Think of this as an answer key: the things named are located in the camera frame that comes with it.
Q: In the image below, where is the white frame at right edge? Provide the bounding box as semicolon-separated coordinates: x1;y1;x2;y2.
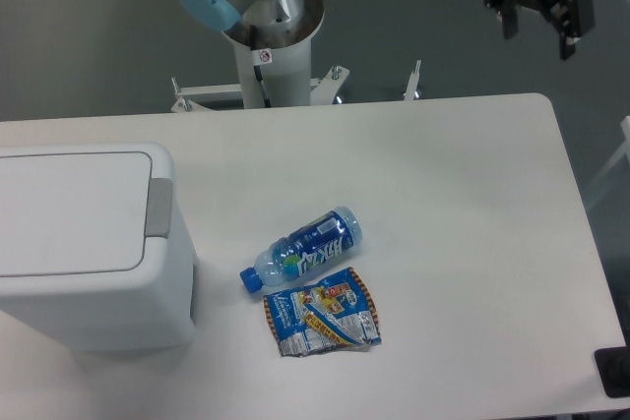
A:
583;116;629;211

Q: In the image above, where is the crumpled blue snack wrapper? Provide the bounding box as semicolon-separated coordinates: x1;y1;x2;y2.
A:
264;268;382;357

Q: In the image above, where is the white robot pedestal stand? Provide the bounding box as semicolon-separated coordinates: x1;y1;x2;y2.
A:
169;26;423;113

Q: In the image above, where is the blue plastic drink bottle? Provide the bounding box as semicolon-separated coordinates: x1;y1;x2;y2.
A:
240;206;362;294

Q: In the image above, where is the white trash can grey button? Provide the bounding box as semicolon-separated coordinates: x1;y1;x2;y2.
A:
1;143;197;351

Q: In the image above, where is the black clamp at table edge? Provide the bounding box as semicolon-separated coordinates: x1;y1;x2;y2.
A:
595;346;629;398

